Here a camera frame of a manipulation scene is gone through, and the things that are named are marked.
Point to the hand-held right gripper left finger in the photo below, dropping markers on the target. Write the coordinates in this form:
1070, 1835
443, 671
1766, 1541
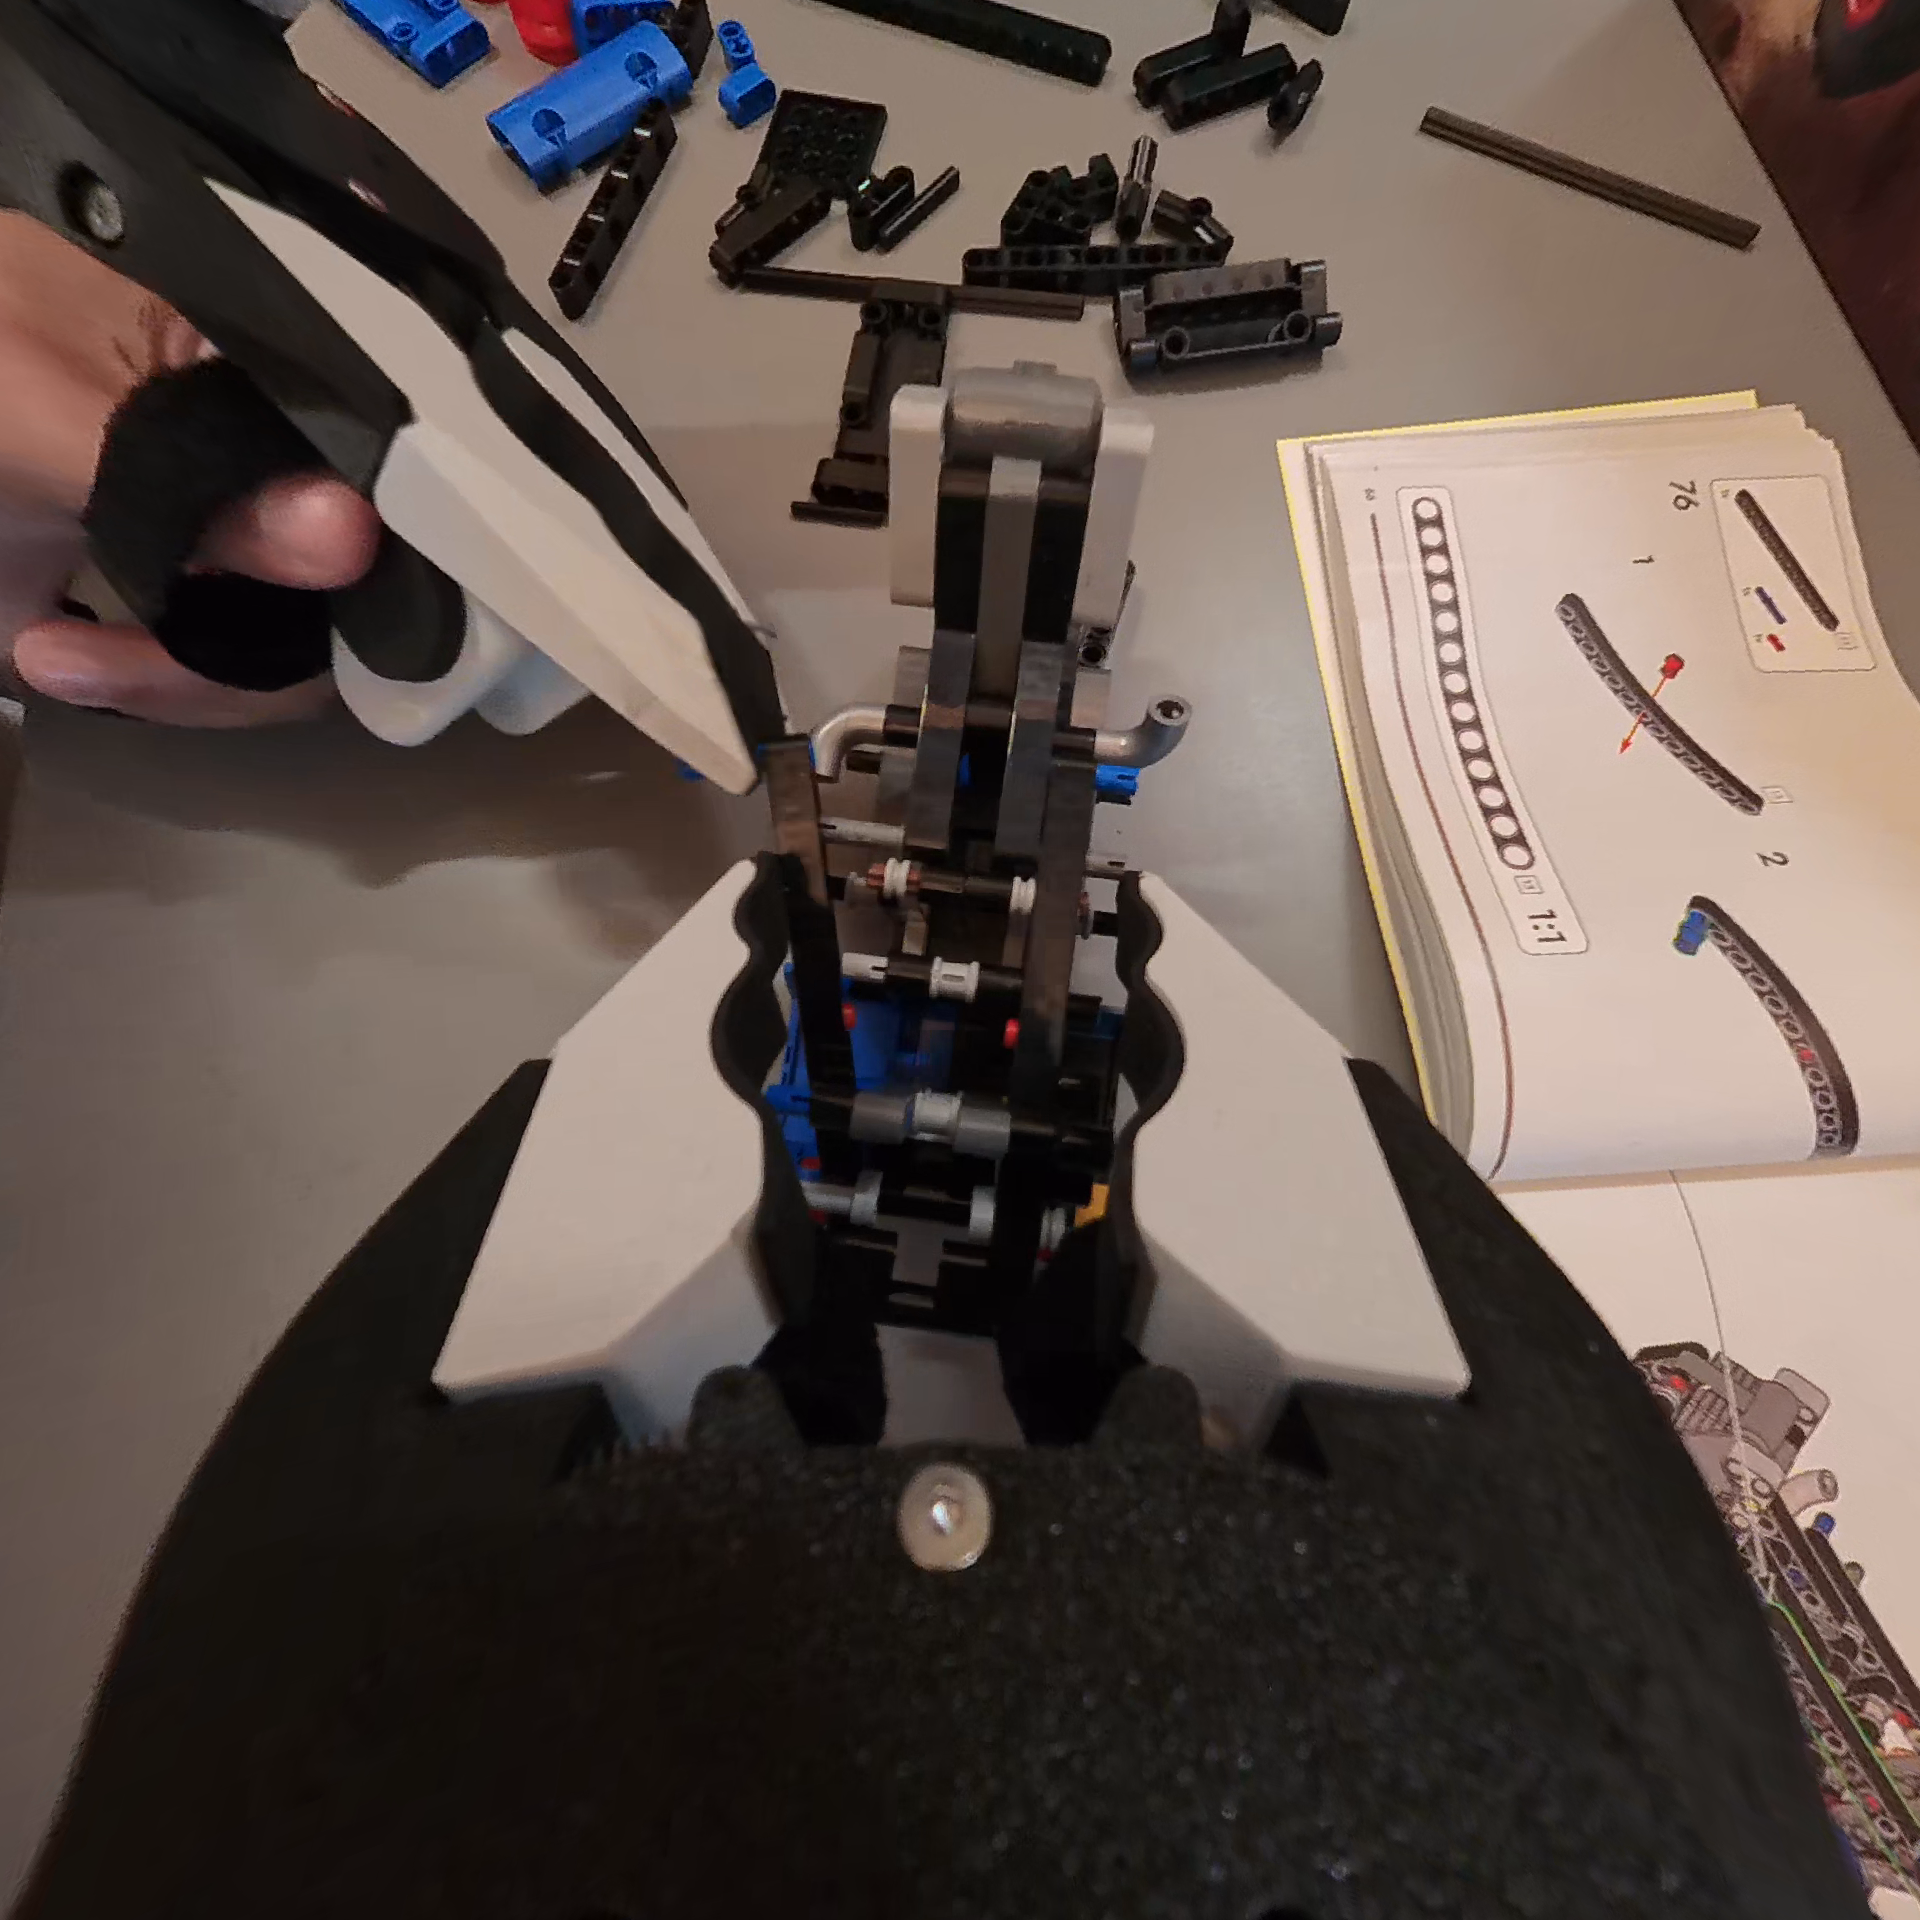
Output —
628, 1184

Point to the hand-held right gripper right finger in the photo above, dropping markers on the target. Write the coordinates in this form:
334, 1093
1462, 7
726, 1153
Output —
1290, 1184

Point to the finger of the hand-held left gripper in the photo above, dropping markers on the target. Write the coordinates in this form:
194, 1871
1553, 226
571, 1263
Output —
570, 599
600, 422

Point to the lego truck chassis model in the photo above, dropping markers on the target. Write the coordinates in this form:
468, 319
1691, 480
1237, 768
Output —
990, 630

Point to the black lego beam with holes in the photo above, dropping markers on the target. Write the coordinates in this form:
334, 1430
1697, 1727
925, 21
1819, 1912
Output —
616, 210

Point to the black lego panel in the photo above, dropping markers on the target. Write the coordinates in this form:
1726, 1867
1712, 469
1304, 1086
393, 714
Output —
868, 405

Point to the large blue lego panel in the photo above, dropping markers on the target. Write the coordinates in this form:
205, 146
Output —
586, 105

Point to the red lego wheel hub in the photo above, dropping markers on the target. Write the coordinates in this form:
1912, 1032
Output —
541, 24

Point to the black square lego plate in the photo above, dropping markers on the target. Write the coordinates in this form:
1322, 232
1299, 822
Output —
819, 143

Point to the small blue lego connector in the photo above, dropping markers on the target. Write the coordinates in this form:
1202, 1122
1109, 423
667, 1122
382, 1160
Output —
745, 82

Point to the pile of black lego pieces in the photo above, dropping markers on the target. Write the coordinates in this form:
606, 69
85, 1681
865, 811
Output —
1078, 224

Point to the long black lego beam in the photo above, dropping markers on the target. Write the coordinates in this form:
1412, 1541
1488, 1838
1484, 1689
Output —
1020, 38

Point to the black lego connector pieces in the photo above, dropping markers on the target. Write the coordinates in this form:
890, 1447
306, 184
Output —
1213, 67

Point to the long thin black lego axle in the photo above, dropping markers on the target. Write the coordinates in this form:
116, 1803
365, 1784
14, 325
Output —
1589, 177

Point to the monster truck lego box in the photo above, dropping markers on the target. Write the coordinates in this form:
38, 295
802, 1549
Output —
1829, 150

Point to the person's left hand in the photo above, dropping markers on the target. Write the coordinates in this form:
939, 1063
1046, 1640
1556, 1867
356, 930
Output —
60, 330

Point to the open instruction booklet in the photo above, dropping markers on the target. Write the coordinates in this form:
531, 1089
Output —
1576, 750

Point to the black lego frame piece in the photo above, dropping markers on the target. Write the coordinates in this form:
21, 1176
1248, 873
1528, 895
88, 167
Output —
1230, 315

